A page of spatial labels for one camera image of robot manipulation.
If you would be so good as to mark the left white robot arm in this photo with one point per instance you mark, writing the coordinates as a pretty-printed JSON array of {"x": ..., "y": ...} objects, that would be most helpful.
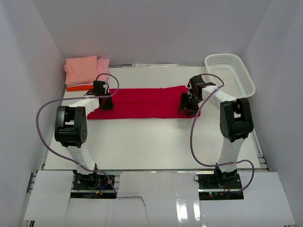
[{"x": 71, "y": 128}]

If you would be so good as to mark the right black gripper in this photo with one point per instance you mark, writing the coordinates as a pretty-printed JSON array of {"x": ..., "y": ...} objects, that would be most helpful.
[{"x": 184, "y": 98}]

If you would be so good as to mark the folded orange t shirt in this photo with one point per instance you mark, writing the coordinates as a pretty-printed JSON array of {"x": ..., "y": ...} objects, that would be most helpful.
[{"x": 79, "y": 88}]

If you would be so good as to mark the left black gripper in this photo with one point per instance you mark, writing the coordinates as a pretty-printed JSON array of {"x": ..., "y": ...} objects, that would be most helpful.
[{"x": 109, "y": 107}]

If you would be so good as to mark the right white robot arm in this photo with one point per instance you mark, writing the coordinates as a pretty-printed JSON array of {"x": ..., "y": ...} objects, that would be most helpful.
[{"x": 235, "y": 123}]

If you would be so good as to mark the folded peach t shirt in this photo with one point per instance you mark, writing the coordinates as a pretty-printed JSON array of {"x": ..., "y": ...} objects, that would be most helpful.
[{"x": 80, "y": 70}]

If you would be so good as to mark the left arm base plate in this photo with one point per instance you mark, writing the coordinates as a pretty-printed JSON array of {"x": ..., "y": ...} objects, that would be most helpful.
[{"x": 93, "y": 187}]

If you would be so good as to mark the white plastic basket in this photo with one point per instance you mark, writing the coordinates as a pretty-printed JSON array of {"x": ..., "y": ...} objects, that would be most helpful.
[{"x": 231, "y": 69}]

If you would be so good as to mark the red t shirt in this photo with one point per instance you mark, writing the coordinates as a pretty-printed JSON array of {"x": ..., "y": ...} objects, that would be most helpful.
[{"x": 139, "y": 103}]

